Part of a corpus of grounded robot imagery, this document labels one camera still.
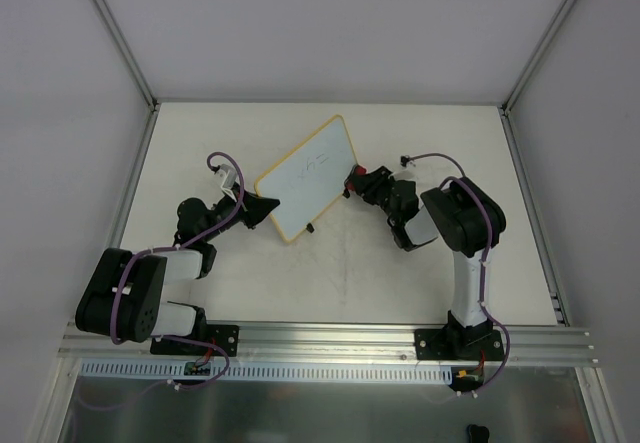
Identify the aluminium frame post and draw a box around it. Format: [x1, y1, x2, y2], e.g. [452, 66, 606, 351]
[501, 0, 580, 115]
[90, 0, 158, 110]

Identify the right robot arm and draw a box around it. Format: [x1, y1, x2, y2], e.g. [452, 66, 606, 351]
[344, 165, 506, 362]

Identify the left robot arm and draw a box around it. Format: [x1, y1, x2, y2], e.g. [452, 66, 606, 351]
[75, 192, 280, 353]

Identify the black object on floor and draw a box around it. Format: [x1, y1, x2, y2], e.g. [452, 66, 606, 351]
[466, 424, 490, 443]

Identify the right aluminium frame post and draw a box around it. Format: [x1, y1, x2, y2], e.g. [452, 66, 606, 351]
[501, 0, 580, 115]

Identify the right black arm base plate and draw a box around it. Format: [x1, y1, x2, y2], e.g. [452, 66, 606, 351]
[414, 326, 505, 362]

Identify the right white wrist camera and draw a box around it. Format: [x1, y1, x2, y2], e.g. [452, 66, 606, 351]
[396, 155, 415, 179]

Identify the aluminium mounting rail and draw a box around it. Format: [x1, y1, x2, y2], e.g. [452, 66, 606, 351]
[57, 322, 601, 368]

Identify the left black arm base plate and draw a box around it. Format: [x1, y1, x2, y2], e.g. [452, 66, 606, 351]
[150, 324, 240, 358]

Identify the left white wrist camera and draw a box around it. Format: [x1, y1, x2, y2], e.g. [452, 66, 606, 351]
[215, 164, 238, 202]

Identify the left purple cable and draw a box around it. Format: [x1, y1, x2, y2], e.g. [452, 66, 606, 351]
[77, 151, 249, 412]

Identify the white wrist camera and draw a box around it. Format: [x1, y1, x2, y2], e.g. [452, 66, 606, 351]
[215, 164, 238, 202]
[396, 155, 415, 179]

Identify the red whiteboard eraser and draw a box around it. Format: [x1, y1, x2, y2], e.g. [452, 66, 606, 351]
[344, 164, 367, 191]

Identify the left aluminium frame post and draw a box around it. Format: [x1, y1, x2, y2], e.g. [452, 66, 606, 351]
[90, 0, 158, 110]

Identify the yellow framed whiteboard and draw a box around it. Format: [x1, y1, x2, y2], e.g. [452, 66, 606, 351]
[254, 115, 357, 243]

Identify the slotted white cable duct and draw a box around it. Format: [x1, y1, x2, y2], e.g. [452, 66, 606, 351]
[79, 358, 453, 386]

